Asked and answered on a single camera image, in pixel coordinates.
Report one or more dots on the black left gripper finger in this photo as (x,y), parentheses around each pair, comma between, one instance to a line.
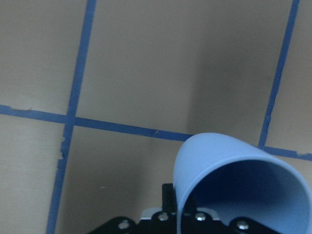
(168,198)

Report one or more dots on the light blue plastic cup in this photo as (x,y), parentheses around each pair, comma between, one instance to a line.
(236,179)

